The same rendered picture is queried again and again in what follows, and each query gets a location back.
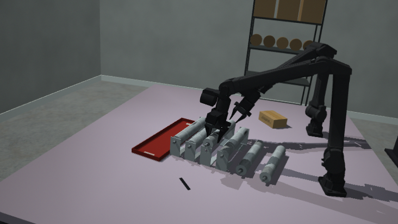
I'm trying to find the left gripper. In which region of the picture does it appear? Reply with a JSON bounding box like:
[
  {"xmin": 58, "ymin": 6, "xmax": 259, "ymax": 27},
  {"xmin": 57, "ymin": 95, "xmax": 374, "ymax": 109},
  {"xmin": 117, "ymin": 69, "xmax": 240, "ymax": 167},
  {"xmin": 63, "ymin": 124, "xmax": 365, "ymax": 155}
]
[{"xmin": 204, "ymin": 111, "xmax": 231, "ymax": 143}]

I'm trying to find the red scrap tray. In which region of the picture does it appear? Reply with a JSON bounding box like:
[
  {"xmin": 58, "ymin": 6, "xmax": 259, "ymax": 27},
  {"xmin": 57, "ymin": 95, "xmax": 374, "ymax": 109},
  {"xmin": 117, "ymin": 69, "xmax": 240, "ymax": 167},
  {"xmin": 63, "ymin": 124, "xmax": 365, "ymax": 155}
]
[{"xmin": 132, "ymin": 118, "xmax": 195, "ymax": 161}]

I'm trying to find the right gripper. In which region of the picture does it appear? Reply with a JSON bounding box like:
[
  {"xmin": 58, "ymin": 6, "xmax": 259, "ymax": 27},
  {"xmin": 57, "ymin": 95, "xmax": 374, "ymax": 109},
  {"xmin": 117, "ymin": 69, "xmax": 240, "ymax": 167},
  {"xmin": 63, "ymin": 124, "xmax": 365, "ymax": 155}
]
[{"xmin": 229, "ymin": 102, "xmax": 251, "ymax": 123}]

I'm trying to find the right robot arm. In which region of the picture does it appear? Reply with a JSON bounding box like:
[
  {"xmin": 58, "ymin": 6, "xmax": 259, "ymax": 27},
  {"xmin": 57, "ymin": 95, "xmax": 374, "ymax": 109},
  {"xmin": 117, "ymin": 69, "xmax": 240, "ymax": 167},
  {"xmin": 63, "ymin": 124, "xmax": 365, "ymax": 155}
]
[{"xmin": 238, "ymin": 42, "xmax": 337, "ymax": 138}]

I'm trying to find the brown cardboard box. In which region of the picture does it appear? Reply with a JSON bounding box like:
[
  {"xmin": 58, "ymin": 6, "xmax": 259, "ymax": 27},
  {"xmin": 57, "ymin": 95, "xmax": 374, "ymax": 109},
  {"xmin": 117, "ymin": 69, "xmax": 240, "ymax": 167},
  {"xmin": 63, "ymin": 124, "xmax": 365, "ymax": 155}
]
[{"xmin": 259, "ymin": 110, "xmax": 288, "ymax": 128}]

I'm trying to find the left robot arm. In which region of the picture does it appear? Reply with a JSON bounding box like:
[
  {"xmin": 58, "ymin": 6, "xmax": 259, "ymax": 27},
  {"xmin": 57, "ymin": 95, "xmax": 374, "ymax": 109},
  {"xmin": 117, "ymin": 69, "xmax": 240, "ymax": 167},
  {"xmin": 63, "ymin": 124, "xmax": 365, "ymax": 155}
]
[{"xmin": 200, "ymin": 56, "xmax": 352, "ymax": 197}]

